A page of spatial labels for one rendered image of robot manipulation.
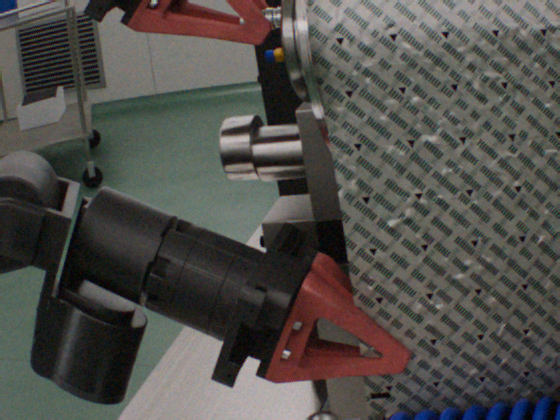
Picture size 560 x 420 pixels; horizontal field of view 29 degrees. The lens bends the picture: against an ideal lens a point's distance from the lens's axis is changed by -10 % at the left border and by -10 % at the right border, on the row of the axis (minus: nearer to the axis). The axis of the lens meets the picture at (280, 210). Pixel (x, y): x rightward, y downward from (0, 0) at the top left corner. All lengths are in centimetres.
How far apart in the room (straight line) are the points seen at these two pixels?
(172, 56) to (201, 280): 605
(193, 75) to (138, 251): 602
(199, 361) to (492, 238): 55
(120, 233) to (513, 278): 22
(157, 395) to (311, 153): 42
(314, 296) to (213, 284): 6
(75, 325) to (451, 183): 23
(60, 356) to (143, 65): 609
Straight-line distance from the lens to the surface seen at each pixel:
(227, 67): 660
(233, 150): 73
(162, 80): 674
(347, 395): 78
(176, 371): 112
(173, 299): 66
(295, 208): 75
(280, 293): 62
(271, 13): 67
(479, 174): 62
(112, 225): 66
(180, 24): 67
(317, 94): 61
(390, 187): 63
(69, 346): 69
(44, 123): 566
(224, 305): 65
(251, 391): 105
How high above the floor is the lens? 137
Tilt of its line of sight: 18 degrees down
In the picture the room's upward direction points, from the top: 10 degrees counter-clockwise
